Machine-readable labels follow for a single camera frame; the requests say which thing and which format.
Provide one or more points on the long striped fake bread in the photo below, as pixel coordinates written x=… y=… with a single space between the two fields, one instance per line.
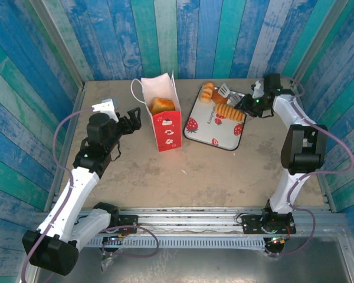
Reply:
x=228 y=112

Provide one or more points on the white spatula tongs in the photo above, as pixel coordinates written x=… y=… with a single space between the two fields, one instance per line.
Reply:
x=224 y=89

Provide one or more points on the round brown fake bun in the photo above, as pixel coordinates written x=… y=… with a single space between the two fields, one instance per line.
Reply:
x=218 y=97

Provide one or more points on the orange chunky fake bread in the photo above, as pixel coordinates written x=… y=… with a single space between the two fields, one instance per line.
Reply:
x=162 y=105

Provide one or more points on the red white paper bag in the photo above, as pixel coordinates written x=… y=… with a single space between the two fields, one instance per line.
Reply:
x=168 y=138

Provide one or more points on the small scored fake bread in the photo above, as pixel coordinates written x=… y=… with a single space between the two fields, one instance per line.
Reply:
x=207 y=92

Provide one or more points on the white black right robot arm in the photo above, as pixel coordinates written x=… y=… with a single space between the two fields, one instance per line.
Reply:
x=304 y=147

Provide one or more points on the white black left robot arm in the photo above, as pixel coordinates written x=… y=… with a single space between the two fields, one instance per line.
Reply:
x=73 y=197

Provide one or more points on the white strawberry print tray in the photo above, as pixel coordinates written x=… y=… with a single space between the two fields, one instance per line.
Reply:
x=206 y=129

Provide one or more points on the small circuit board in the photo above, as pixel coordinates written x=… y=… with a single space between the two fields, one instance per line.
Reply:
x=278 y=240
x=115 y=237

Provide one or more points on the clear plastic wrap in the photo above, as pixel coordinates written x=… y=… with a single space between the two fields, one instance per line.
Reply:
x=104 y=262

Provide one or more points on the grey metal sheet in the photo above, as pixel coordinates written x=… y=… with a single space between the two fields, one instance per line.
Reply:
x=194 y=265

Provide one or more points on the aluminium corner post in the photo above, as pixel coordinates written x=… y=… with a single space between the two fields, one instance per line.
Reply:
x=316 y=44
x=59 y=44

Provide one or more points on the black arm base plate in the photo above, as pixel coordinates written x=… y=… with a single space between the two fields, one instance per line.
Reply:
x=127 y=221
x=250 y=224

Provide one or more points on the aluminium mounting rail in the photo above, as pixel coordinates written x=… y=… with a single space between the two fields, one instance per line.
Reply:
x=188 y=221

